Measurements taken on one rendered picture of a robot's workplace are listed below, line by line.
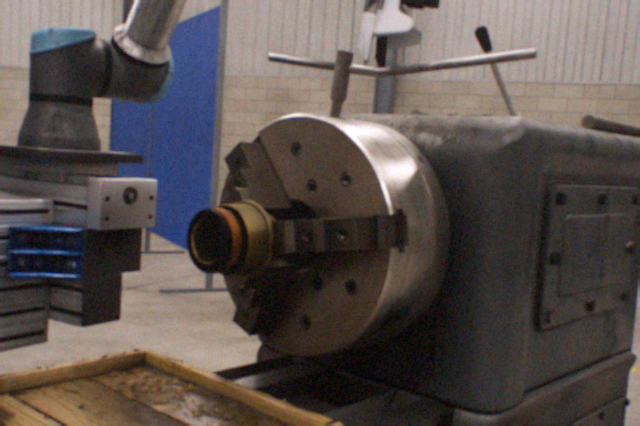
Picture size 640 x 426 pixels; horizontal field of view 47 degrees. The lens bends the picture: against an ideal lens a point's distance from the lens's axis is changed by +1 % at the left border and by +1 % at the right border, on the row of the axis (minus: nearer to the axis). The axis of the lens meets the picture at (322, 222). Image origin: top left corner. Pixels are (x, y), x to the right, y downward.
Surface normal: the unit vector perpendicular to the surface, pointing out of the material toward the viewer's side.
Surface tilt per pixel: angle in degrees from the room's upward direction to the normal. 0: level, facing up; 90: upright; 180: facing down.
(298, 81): 90
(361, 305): 90
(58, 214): 90
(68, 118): 72
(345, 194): 90
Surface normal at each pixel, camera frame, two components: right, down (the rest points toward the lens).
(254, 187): 0.62, -0.54
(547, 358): 0.74, 0.11
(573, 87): -0.41, 0.06
